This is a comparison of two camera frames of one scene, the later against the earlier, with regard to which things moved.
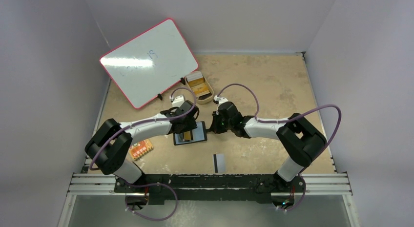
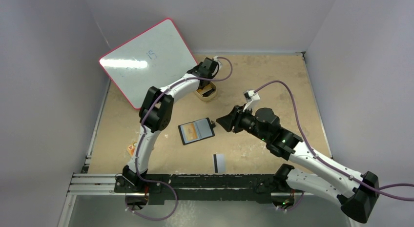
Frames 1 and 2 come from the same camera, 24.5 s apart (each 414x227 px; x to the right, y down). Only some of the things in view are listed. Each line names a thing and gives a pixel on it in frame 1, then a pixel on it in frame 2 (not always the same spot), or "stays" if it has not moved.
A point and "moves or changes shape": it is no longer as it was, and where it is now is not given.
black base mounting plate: [225, 188] stays
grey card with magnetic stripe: [219, 163] stays
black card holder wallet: [198, 134] moves or changes shape
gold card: [187, 135] moves or changes shape
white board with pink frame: [148, 64] stays
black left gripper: [191, 126] to [196, 69]
